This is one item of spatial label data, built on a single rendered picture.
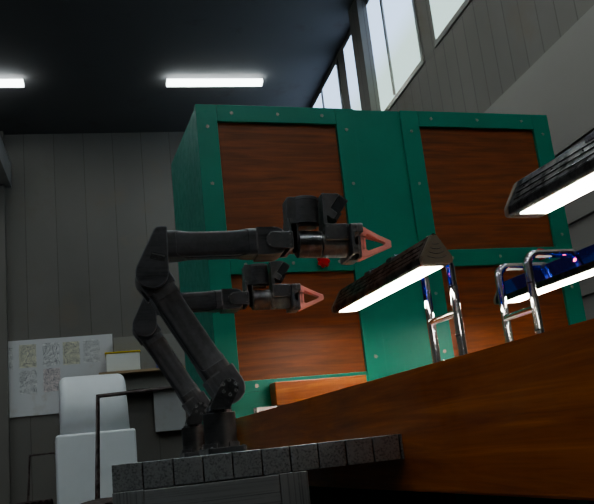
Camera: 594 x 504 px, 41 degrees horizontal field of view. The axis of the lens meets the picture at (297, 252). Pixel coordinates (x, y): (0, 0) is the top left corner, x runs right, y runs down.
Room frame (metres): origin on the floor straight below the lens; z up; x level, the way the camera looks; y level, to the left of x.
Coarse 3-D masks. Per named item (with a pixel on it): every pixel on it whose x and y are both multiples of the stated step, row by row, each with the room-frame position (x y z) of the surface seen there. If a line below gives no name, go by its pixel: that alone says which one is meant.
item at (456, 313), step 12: (456, 288) 2.04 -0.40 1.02; (456, 300) 2.04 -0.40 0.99; (432, 312) 2.19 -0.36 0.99; (456, 312) 2.04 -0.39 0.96; (432, 324) 2.18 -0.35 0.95; (456, 324) 2.05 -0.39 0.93; (432, 336) 2.18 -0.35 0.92; (456, 336) 2.05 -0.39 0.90; (432, 348) 2.19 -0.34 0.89; (432, 360) 2.19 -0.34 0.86
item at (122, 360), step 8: (112, 352) 9.94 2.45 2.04; (120, 352) 9.96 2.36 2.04; (128, 352) 10.01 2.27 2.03; (136, 352) 10.02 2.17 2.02; (112, 360) 9.94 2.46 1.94; (120, 360) 9.97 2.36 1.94; (128, 360) 9.99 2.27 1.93; (136, 360) 10.01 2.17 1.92; (112, 368) 9.94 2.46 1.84; (120, 368) 9.96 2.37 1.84; (128, 368) 9.99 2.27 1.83; (136, 368) 10.01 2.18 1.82
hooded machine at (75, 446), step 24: (72, 384) 5.88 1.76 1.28; (96, 384) 5.92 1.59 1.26; (120, 384) 5.97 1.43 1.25; (72, 408) 5.81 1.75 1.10; (120, 408) 5.92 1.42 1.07; (72, 432) 5.78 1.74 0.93; (120, 432) 5.85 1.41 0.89; (72, 456) 5.74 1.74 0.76; (120, 456) 5.85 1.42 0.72; (72, 480) 5.74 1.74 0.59
